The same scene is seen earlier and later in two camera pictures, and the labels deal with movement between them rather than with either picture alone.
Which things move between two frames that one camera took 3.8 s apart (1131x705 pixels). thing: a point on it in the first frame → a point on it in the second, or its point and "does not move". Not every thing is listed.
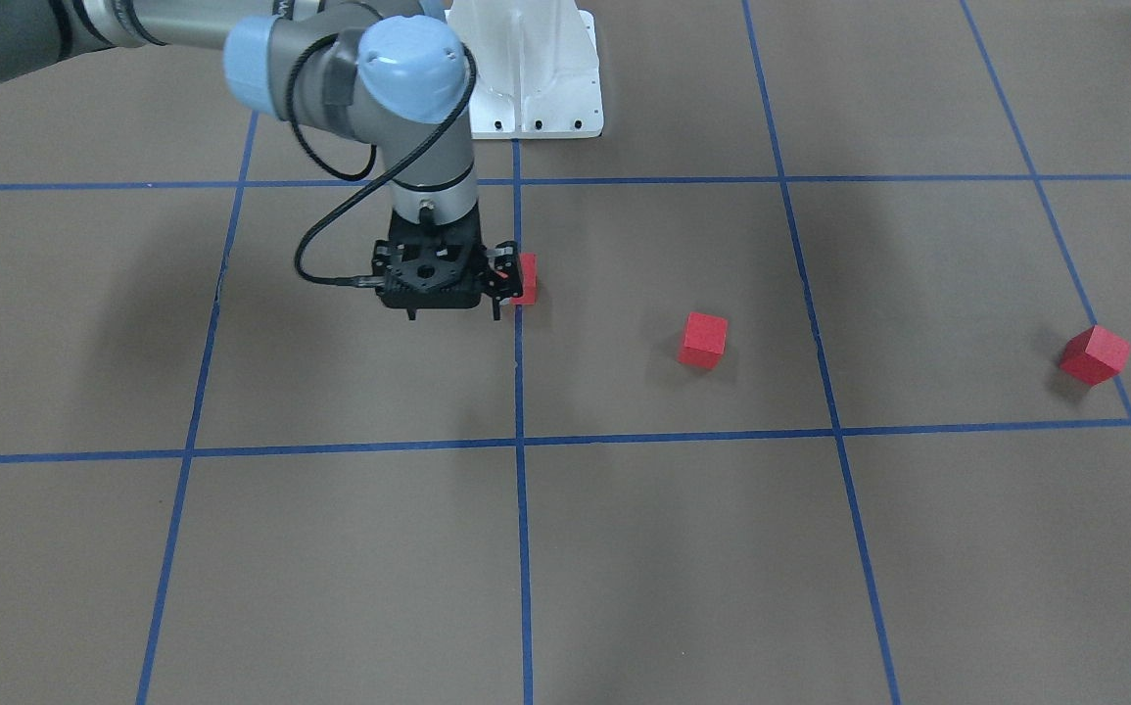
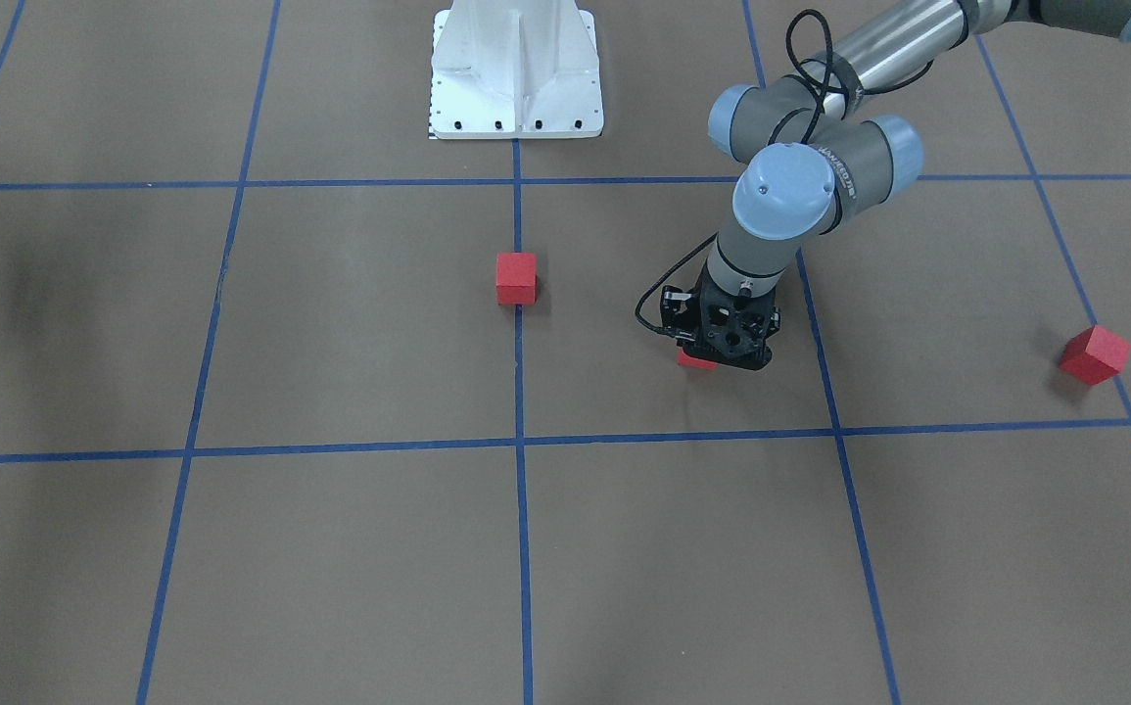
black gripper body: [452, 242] → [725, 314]
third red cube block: [1094, 355] does not move
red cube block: [529, 280] does not move
